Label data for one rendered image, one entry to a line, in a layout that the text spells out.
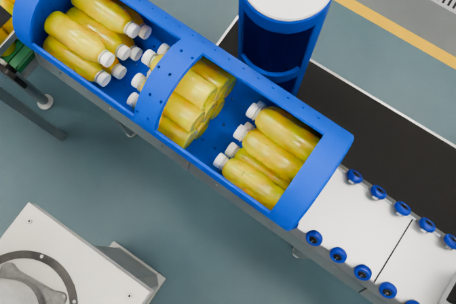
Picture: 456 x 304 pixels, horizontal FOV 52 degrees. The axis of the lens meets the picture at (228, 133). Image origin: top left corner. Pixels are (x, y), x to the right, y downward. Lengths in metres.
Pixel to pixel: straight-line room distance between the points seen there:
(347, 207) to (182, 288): 1.11
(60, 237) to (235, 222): 1.14
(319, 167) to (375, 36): 1.63
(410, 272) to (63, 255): 0.90
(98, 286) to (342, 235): 0.65
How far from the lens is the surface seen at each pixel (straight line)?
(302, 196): 1.05
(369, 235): 1.37
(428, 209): 2.27
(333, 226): 1.35
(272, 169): 1.20
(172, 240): 2.27
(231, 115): 1.34
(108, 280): 1.23
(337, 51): 2.53
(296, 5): 1.41
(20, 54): 1.62
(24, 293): 1.17
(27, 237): 1.31
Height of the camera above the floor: 2.25
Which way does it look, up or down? 75 degrees down
